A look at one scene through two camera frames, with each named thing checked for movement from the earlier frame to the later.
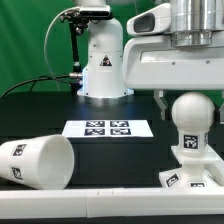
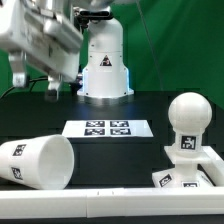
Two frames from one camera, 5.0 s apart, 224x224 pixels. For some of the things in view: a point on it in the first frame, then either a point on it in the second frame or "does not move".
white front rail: (110, 202) does not move
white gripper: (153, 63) to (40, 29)
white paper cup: (45, 162) does not move
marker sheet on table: (107, 128) does not move
